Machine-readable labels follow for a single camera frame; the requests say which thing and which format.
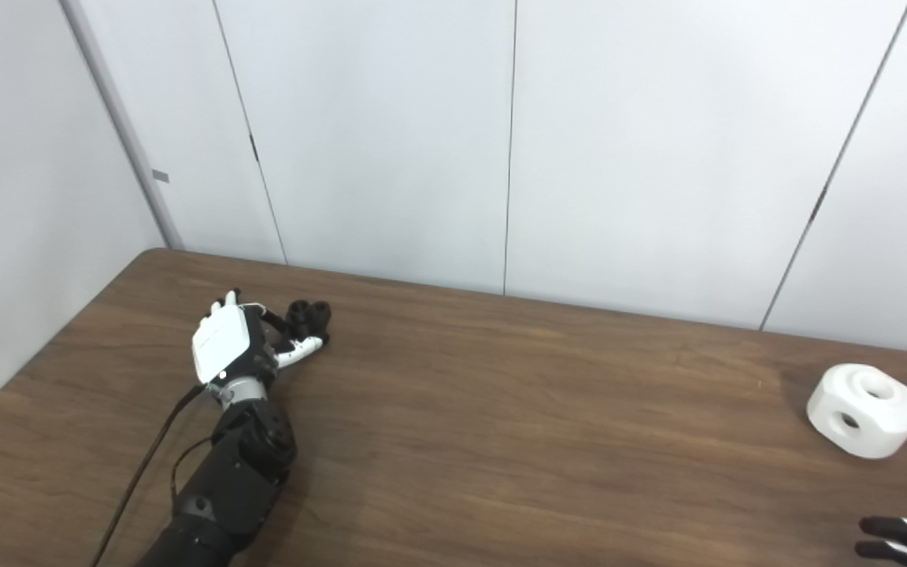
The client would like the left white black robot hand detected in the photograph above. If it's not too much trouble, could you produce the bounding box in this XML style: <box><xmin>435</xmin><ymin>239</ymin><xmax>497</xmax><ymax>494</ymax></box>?
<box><xmin>191</xmin><ymin>290</ymin><xmax>325</xmax><ymax>395</ymax></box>

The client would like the black plastic holder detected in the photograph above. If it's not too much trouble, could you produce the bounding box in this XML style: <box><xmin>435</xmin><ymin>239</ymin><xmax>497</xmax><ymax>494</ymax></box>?
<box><xmin>286</xmin><ymin>299</ymin><xmax>333</xmax><ymax>347</ymax></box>

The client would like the round white plastic piece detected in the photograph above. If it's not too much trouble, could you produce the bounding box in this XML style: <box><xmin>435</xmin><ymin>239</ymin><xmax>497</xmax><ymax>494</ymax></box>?
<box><xmin>806</xmin><ymin>363</ymin><xmax>907</xmax><ymax>460</ymax></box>

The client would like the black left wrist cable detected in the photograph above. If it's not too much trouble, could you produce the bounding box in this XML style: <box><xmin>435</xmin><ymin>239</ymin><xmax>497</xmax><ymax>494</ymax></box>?
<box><xmin>91</xmin><ymin>384</ymin><xmax>207</xmax><ymax>567</ymax></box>

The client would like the grey wall corner strip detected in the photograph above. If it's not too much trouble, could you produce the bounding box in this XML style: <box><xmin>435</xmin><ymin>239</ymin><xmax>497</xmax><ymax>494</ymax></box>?
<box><xmin>58</xmin><ymin>0</ymin><xmax>185</xmax><ymax>251</ymax></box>

